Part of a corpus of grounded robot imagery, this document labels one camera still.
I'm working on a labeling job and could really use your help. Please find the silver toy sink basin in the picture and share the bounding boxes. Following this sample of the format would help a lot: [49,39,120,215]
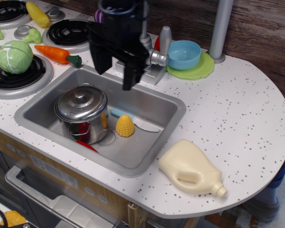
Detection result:
[14,65,186,177]

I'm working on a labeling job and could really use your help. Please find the yellow toy squash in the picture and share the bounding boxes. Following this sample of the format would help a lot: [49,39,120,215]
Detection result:
[26,1,50,28]

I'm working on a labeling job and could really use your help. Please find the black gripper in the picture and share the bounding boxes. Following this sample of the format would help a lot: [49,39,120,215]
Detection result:
[86,13,149,91]

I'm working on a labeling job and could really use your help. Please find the back left stove burner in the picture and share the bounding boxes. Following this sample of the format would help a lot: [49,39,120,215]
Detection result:
[0,0,32,30]

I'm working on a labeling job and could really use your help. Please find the blue handled toy knife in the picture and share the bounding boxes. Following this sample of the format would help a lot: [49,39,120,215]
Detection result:
[111,108,159,133]

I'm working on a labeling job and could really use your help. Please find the silver oven door handle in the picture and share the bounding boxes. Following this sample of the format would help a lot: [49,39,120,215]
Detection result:
[5,166,127,228]

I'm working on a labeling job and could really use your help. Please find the red toy behind faucet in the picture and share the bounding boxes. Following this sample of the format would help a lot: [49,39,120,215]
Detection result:
[154,36,161,51]

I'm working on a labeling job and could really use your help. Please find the purple striped toy onion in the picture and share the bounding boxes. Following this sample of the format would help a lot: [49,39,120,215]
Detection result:
[94,9,104,24]

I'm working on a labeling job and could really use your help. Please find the stove burner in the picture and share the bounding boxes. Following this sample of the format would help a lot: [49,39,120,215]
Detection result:
[0,55,54,100]
[42,19,89,54]
[0,0,32,30]

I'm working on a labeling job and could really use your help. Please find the silver stove knob rear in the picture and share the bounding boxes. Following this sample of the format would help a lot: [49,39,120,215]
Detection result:
[46,7,66,22]

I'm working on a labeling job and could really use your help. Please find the silver stove knob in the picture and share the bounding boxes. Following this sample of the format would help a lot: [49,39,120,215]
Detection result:
[46,7,66,22]
[14,25,32,40]

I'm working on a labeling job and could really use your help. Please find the orange toy carrot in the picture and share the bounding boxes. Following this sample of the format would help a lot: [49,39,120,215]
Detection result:
[34,45,82,67]

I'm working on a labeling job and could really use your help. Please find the green toy broccoli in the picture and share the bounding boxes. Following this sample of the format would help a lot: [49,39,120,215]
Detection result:
[22,28,42,44]

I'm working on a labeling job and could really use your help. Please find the red toy chili pepper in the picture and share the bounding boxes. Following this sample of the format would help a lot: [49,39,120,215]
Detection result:
[75,140,98,153]

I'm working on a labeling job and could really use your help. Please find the front left stove burner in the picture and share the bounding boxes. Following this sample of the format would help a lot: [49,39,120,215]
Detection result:
[0,55,54,100]

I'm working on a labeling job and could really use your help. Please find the steel pot lid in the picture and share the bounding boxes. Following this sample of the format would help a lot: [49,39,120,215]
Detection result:
[54,84,108,123]

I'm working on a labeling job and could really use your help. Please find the green toy cabbage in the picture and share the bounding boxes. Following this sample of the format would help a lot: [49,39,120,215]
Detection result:
[0,40,33,74]

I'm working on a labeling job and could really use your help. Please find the person leg with shoe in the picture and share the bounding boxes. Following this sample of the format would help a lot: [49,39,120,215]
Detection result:
[243,161,285,223]

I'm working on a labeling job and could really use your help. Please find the steel pot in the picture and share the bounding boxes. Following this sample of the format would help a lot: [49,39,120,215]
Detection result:
[55,83,110,145]

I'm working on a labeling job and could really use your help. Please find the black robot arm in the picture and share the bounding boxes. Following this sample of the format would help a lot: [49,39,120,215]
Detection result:
[86,0,149,91]

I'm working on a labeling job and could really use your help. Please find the silver toy faucet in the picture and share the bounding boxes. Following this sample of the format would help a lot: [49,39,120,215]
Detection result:
[112,0,171,75]

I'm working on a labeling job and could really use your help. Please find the grey support pole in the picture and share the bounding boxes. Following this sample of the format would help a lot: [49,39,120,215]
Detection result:
[208,0,234,64]

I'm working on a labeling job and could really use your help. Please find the yellow toy corn piece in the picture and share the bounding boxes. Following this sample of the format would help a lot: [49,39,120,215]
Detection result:
[115,114,135,137]

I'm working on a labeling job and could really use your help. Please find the blue toy bowl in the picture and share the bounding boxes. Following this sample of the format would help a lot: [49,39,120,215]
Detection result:
[168,40,201,70]

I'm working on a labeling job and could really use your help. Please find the cream toy detergent jug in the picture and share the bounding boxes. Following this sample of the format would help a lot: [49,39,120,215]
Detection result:
[158,139,228,198]

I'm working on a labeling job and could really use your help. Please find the back right stove burner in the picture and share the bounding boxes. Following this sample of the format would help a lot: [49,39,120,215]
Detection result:
[42,19,89,54]

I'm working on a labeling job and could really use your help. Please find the yellow toy in basket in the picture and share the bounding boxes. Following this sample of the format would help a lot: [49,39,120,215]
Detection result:
[3,211,27,228]

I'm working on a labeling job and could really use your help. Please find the green toy plate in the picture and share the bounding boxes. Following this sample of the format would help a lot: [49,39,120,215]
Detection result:
[167,52,214,80]

